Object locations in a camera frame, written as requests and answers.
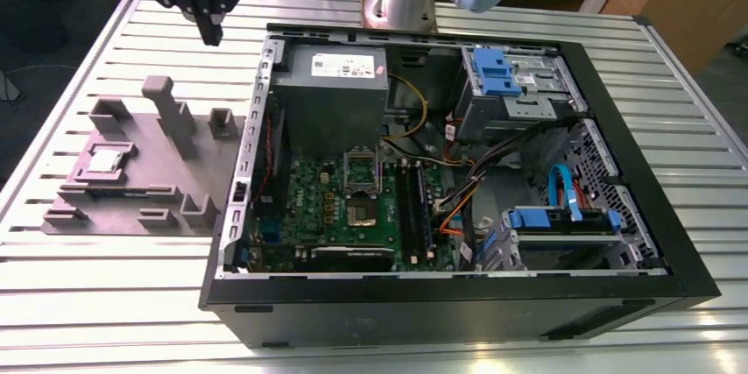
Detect grey power supply unit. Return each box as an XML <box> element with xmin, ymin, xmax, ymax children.
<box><xmin>273</xmin><ymin>43</ymin><xmax>390</xmax><ymax>160</ymax></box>

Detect CPU with silver top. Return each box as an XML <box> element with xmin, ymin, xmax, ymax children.
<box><xmin>85</xmin><ymin>149</ymin><xmax>124</xmax><ymax>173</ymax></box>

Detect black cable bundle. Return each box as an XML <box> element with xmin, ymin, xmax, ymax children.
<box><xmin>434</xmin><ymin>117</ymin><xmax>585</xmax><ymax>213</ymax></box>

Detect RAM stick with gold contacts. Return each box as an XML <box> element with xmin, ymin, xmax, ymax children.
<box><xmin>84</xmin><ymin>188</ymin><xmax>150</xmax><ymax>198</ymax></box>

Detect grey metal disk bay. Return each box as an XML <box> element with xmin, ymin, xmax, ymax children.
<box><xmin>476</xmin><ymin>211</ymin><xmax>670</xmax><ymax>274</ymax></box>

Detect black PC case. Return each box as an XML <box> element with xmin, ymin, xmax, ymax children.
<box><xmin>197</xmin><ymin>21</ymin><xmax>721</xmax><ymax>349</ymax></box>

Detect blue plastic drive latch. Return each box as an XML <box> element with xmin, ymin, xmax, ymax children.
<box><xmin>484</xmin><ymin>75</ymin><xmax>524</xmax><ymax>97</ymax></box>
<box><xmin>473</xmin><ymin>48</ymin><xmax>516</xmax><ymax>80</ymax></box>

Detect grey parts rack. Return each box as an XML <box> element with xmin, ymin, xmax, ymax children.
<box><xmin>38</xmin><ymin>74</ymin><xmax>246</xmax><ymax>237</ymax></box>

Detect red data cable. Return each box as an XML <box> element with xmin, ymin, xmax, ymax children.
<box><xmin>570</xmin><ymin>177</ymin><xmax>596</xmax><ymax>214</ymax></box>

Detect grey metal drive cage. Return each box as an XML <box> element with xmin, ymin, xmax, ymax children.
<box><xmin>458</xmin><ymin>45</ymin><xmax>589</xmax><ymax>143</ymax></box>

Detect wooden cabinet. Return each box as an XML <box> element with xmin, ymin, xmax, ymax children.
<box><xmin>601</xmin><ymin>0</ymin><xmax>748</xmax><ymax>73</ymax></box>

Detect black RAM slot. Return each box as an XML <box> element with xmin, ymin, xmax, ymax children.
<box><xmin>394</xmin><ymin>162</ymin><xmax>417</xmax><ymax>261</ymax></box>

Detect blue flat data cable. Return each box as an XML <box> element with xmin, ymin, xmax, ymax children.
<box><xmin>548</xmin><ymin>163</ymin><xmax>585</xmax><ymax>222</ymax></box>

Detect CPU socket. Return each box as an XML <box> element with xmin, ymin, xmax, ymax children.
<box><xmin>342</xmin><ymin>197</ymin><xmax>382</xmax><ymax>229</ymax></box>

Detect yellow wire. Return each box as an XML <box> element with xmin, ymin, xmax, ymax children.
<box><xmin>384</xmin><ymin>74</ymin><xmax>430</xmax><ymax>138</ymax></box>

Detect black graphics card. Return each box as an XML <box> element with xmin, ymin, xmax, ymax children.
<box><xmin>290</xmin><ymin>244</ymin><xmax>396</xmax><ymax>273</ymax></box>

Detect orange wire bundle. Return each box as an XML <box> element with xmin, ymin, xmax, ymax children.
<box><xmin>437</xmin><ymin>201</ymin><xmax>472</xmax><ymax>239</ymax></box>

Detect red twisted wire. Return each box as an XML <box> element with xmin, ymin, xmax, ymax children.
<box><xmin>250</xmin><ymin>113</ymin><xmax>278</xmax><ymax>205</ymax></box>

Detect hard disk in blue carrier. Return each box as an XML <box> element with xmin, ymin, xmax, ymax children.
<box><xmin>505</xmin><ymin>207</ymin><xmax>624</xmax><ymax>237</ymax></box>

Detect green motherboard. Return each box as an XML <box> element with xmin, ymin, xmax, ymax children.
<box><xmin>250</xmin><ymin>157</ymin><xmax>460</xmax><ymax>272</ymax></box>

